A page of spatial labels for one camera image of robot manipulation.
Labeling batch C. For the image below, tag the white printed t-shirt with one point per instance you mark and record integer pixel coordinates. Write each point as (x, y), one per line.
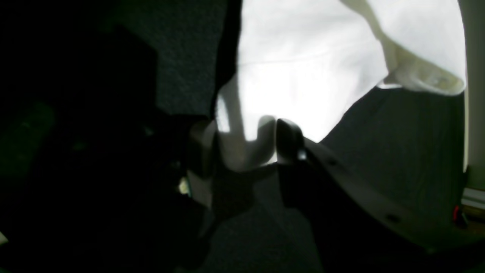
(309, 61)

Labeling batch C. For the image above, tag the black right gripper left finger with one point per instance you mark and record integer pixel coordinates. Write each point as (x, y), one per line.
(118, 212)

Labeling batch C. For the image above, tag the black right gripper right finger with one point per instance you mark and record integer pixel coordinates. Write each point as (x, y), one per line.
(356, 228)

